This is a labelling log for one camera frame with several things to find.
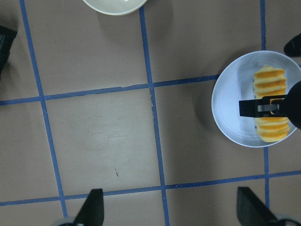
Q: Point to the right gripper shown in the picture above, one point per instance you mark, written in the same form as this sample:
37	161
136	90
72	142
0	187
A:
267	106

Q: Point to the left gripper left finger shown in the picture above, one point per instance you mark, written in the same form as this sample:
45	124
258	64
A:
92	211

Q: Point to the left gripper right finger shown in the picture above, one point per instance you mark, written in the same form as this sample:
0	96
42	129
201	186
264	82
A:
251	211

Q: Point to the blue plate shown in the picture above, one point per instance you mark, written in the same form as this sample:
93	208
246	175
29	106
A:
236	83

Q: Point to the cream bowl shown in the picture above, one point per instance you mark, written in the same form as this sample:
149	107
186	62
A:
115	7

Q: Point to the black dish rack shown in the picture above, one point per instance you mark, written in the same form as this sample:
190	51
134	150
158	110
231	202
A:
7	37

